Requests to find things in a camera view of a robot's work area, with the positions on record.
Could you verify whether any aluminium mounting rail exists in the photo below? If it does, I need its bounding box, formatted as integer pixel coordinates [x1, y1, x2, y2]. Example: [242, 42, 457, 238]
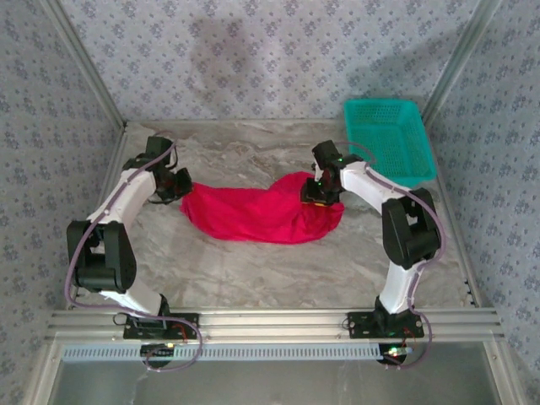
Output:
[46, 308, 505, 341]

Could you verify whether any red t-shirt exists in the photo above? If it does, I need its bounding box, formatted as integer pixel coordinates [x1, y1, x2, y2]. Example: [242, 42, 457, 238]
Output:
[180, 171, 346, 246]

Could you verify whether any teal plastic basket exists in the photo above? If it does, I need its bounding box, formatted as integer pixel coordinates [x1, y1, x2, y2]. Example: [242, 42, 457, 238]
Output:
[343, 98, 438, 189]

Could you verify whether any black controller board with LED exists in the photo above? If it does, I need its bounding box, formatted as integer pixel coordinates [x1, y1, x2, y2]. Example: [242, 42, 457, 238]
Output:
[140, 343, 177, 369]
[378, 343, 415, 367]

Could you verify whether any grey slotted cable duct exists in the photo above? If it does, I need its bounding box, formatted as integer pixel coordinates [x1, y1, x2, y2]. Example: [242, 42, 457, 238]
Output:
[62, 342, 383, 363]

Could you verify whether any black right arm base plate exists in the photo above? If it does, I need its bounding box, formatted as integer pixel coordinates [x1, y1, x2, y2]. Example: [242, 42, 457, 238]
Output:
[348, 310, 425, 339]

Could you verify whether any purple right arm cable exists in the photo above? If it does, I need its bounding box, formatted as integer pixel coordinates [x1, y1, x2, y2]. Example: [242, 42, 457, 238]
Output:
[337, 141, 448, 371]

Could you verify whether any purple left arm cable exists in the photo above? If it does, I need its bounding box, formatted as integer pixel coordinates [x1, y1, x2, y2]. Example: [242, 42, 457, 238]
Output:
[62, 131, 206, 373]

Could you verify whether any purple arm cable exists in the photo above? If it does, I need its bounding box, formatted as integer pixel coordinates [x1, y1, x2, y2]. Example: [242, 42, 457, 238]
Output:
[337, 141, 448, 371]
[62, 131, 206, 373]

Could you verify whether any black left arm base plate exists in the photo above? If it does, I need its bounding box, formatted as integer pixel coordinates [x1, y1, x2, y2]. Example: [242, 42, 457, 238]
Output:
[122, 312, 200, 341]

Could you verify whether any aluminium frame post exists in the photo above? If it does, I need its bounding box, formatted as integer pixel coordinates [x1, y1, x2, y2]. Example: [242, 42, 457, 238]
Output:
[420, 0, 504, 126]
[41, 0, 130, 132]

